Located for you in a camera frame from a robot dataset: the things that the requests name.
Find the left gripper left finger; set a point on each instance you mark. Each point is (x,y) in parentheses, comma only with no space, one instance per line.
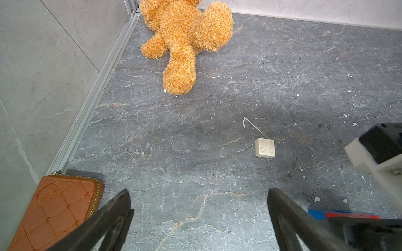
(110,224)

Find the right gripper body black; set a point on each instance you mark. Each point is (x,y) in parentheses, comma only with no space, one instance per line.
(366,234)

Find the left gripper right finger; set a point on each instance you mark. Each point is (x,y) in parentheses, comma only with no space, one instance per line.
(291,223)

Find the blue lego brick bottom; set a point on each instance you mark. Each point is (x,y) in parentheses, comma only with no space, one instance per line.
(320,214)

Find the red long lego brick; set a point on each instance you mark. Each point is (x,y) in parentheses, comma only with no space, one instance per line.
(351,215)

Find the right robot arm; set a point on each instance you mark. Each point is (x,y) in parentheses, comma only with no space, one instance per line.
(379,153)

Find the white lego brick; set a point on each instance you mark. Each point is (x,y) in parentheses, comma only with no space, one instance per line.
(265,148)

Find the brown block at left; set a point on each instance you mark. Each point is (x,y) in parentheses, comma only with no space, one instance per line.
(60,204)

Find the brown teddy bear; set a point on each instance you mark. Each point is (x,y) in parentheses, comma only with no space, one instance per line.
(184,31)

